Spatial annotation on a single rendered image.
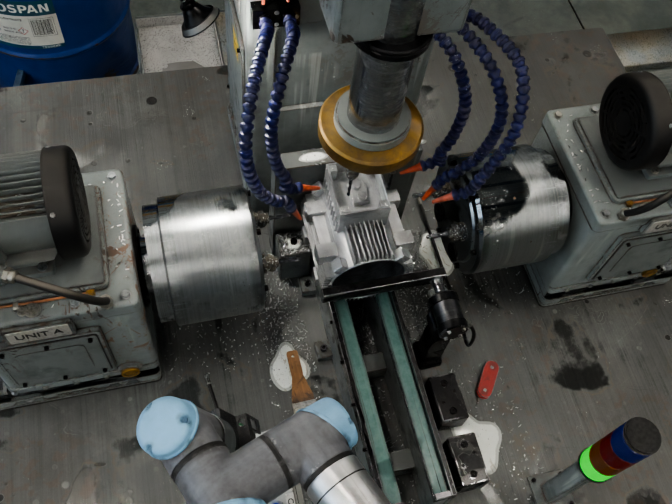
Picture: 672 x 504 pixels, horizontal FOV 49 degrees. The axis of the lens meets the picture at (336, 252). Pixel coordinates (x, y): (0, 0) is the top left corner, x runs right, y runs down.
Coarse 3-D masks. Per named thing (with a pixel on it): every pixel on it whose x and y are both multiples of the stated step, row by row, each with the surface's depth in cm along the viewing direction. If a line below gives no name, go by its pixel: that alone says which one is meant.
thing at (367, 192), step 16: (336, 176) 145; (368, 176) 147; (336, 192) 145; (352, 192) 144; (368, 192) 145; (384, 192) 142; (336, 208) 141; (352, 208) 143; (368, 208) 144; (384, 208) 140; (336, 224) 143; (352, 224) 143; (384, 224) 146
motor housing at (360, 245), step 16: (304, 224) 154; (320, 224) 147; (368, 224) 143; (400, 224) 148; (320, 240) 145; (336, 240) 144; (352, 240) 142; (368, 240) 141; (384, 240) 143; (352, 256) 140; (368, 256) 139; (384, 256) 141; (320, 272) 145; (352, 272) 156; (368, 272) 156; (384, 272) 154; (400, 272) 150
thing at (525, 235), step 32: (448, 160) 152; (512, 160) 147; (544, 160) 147; (448, 192) 152; (480, 192) 142; (512, 192) 143; (544, 192) 144; (448, 224) 157; (480, 224) 142; (512, 224) 143; (544, 224) 145; (448, 256) 162; (480, 256) 145; (512, 256) 148; (544, 256) 151
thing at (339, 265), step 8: (320, 184) 148; (384, 184) 152; (312, 192) 149; (320, 192) 148; (400, 248) 142; (400, 256) 142; (408, 256) 143; (336, 264) 140; (344, 264) 140; (336, 272) 141
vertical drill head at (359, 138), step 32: (416, 0) 98; (416, 32) 104; (384, 64) 108; (352, 96) 118; (384, 96) 114; (320, 128) 125; (352, 128) 122; (384, 128) 121; (416, 128) 126; (352, 160) 122; (384, 160) 122
